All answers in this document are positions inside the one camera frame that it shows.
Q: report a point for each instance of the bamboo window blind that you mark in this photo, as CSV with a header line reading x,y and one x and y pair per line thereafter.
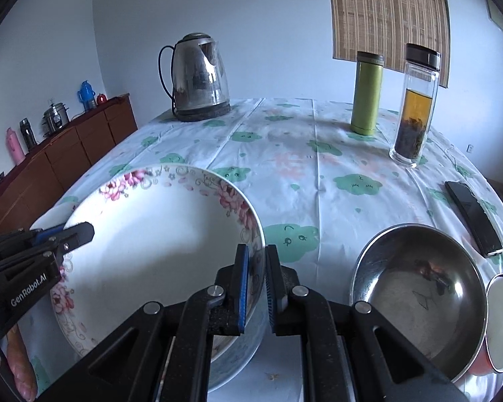
x,y
381,8

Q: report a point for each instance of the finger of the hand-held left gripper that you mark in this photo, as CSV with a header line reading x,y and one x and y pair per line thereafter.
x,y
50,233
77,235

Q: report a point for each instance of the brown wooden sideboard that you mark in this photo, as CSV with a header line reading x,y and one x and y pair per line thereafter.
x,y
67,150

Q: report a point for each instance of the stainless steel bowl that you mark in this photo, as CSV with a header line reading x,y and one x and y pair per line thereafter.
x,y
423,301

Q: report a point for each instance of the steel rice cooker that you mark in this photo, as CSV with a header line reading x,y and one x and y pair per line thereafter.
x,y
55,117

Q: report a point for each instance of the black smartphone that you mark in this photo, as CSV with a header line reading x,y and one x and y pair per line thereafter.
x,y
473,217

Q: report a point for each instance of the black bottle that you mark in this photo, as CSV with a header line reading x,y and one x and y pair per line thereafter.
x,y
28,134

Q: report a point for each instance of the wall panel box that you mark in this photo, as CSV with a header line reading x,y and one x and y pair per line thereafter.
x,y
496,12

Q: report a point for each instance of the blue thermos jug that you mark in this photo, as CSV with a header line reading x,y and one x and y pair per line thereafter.
x,y
86,94

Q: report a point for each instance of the small red object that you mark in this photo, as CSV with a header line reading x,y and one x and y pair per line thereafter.
x,y
102,99

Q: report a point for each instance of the stainless steel electric kettle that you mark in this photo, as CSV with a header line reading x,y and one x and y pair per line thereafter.
x,y
197,79

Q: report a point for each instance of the pink bottle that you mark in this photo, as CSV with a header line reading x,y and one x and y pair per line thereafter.
x,y
16,146

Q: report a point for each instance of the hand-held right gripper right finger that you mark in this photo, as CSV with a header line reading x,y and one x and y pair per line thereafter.
x,y
271,289

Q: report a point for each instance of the green thermos bottle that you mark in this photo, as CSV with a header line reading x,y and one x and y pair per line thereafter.
x,y
366,100

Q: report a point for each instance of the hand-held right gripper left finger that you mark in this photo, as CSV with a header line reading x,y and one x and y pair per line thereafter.
x,y
244,284

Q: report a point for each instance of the white floral plate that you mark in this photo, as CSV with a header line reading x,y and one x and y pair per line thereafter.
x,y
151,238

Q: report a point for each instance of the person's left hand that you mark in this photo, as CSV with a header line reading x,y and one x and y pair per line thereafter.
x,y
23,364

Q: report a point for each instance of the glass tea bottle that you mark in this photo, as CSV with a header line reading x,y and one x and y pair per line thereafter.
x,y
413,113

